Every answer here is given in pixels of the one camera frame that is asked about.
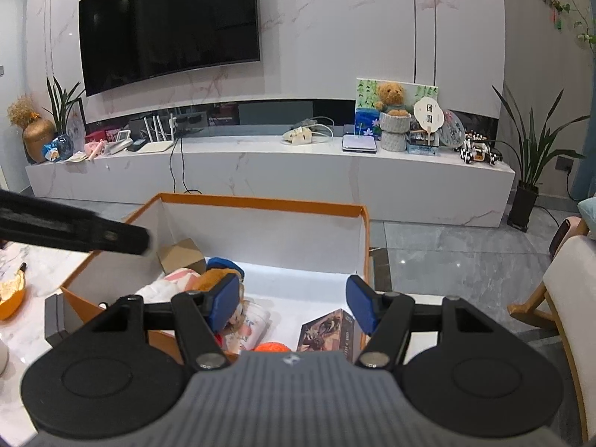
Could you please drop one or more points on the patterned round fan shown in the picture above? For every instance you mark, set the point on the patterned round fan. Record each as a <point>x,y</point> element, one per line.
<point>454,128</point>

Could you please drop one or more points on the wall socket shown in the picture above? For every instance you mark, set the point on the wall socket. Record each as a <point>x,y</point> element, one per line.
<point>565,163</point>

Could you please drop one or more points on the tall potted plant black pot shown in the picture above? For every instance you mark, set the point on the tall potted plant black pot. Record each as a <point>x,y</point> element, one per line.
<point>526,205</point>

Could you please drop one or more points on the white hand cream tube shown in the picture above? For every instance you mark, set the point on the white hand cream tube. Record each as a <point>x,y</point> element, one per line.
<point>251,326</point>

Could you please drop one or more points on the knitted grey basket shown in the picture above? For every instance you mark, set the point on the knitted grey basket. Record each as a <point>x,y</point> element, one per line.
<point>395,132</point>

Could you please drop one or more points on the blue printed box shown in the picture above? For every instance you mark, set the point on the blue printed box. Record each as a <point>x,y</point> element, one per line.
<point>423,149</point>

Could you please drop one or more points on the small brown teddy bear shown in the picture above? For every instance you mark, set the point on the small brown teddy bear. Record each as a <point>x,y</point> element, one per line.
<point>390,95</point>

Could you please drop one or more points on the green leafy plant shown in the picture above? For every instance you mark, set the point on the green leafy plant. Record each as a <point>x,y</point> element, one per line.
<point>63,102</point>

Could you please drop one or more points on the blue snack bag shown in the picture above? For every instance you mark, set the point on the blue snack bag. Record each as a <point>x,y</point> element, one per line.
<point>58,149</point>

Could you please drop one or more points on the dark illustrated card box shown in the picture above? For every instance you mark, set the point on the dark illustrated card box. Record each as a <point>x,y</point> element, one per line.
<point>326,333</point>

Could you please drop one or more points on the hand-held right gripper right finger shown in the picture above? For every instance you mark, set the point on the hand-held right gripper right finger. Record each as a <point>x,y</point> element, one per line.
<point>361,302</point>

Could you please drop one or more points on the black picture frame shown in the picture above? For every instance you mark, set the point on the black picture frame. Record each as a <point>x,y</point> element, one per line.
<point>77,125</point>

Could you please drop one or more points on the wooden armchair beige cushion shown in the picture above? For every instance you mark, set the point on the wooden armchair beige cushion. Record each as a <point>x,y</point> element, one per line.
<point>572,298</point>

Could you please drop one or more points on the white plush with black ears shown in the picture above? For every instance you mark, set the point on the white plush with black ears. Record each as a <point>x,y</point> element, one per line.
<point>163,288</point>

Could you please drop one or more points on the brown bear plush blue outfit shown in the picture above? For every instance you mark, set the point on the brown bear plush blue outfit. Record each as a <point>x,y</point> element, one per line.
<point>212,279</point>

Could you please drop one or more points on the black curved television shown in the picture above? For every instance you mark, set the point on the black curved television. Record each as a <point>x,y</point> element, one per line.
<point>167,23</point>

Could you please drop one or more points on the crochet orange fruit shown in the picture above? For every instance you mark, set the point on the crochet orange fruit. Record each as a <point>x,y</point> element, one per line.
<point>272,347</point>

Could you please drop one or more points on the gold vase with dried flowers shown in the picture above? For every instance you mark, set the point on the gold vase with dried flowers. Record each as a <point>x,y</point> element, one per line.
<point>37,137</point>

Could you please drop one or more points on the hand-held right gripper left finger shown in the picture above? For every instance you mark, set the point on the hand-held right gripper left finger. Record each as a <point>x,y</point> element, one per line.
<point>223,302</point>

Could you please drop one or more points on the brown cardboard box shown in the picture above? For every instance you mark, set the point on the brown cardboard box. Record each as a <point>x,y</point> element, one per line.
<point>181,256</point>

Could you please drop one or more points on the green and blue painting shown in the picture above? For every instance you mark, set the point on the green and blue painting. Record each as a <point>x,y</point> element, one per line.
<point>365,116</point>

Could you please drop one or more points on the white marble tv cabinet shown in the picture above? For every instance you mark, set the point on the white marble tv cabinet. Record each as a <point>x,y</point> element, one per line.
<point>279,181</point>

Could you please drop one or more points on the small white desk device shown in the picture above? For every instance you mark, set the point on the small white desk device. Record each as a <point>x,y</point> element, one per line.
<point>118,142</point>

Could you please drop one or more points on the closed laptop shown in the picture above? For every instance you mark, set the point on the closed laptop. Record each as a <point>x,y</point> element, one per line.
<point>358,144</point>

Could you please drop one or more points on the dark grey box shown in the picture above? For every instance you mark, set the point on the dark grey box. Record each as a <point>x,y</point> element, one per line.
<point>56,321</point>

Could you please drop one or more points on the orange cardboard storage box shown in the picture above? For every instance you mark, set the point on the orange cardboard storage box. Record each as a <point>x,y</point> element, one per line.
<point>288,237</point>

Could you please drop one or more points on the white router with antennas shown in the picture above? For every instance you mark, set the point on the white router with antennas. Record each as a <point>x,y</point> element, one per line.
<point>158,146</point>

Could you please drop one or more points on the light blue cushion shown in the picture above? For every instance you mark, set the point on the light blue cushion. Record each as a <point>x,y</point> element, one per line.
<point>589,219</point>

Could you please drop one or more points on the black phone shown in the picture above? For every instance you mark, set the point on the black phone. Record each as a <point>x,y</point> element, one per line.
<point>136,145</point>

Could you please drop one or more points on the white round paper fan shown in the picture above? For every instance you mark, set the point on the white round paper fan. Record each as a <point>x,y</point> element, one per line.
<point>428,111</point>

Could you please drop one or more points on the red box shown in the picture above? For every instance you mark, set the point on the red box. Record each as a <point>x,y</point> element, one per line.
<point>95,136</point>

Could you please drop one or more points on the black and white toy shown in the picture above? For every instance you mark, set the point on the black and white toy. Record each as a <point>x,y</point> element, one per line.
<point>479,151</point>

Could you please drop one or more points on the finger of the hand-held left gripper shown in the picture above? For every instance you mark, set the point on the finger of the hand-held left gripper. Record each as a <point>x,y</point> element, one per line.
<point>70,230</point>

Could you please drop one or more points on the pink toy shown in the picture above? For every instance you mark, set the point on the pink toy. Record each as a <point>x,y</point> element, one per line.
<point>93,151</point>

